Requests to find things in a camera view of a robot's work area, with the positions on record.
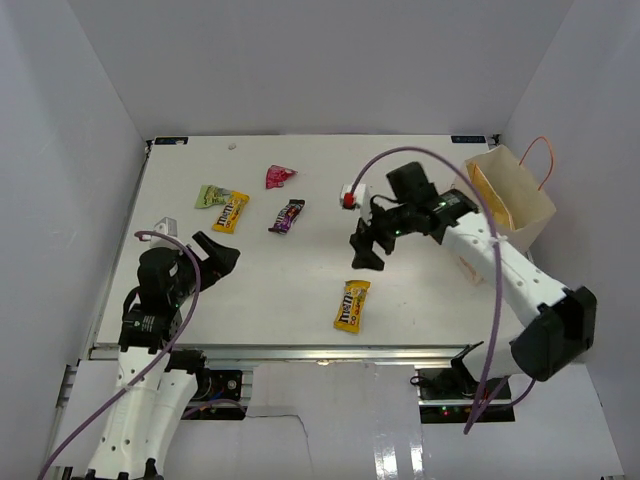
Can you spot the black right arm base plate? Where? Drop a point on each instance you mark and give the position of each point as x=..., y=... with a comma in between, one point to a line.
x=444, y=403

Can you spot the green snack packet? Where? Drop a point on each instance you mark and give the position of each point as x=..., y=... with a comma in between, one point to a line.
x=211, y=195

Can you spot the aluminium front rail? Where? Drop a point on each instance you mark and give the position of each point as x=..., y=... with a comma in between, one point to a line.
x=392, y=354

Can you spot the yellow m&m's pack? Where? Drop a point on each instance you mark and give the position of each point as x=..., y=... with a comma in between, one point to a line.
x=349, y=316
x=232, y=210

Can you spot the pink snack packet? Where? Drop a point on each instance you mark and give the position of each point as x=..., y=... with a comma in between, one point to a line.
x=276, y=176

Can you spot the blue label corner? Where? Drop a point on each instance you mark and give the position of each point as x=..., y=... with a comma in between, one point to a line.
x=468, y=139
x=164, y=141

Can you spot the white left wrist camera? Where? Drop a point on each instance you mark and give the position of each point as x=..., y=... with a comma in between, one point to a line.
x=167, y=227

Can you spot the blue label right corner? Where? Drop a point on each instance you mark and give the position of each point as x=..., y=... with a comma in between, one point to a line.
x=468, y=139

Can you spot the printed paper bag orange handles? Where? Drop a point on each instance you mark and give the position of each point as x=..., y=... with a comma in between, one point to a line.
x=516, y=199

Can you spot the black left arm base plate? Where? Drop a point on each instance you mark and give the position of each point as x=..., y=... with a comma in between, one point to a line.
x=218, y=396

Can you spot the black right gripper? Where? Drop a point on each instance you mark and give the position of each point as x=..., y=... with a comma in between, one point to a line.
x=362, y=242

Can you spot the blue label left corner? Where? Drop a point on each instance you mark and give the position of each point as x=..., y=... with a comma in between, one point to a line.
x=164, y=141

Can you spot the purple chocolate bar wrapper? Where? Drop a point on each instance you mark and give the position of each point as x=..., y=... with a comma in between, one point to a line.
x=287, y=216

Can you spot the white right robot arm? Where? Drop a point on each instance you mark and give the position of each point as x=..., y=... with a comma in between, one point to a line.
x=558, y=322

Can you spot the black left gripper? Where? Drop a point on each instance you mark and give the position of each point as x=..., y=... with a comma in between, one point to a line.
x=220, y=260

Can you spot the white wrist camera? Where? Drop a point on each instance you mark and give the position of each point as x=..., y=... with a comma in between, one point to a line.
x=167, y=227
x=356, y=198

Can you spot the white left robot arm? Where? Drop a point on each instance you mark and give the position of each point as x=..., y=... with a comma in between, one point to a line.
x=155, y=382

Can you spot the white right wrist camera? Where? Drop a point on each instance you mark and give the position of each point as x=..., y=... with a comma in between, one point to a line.
x=356, y=198

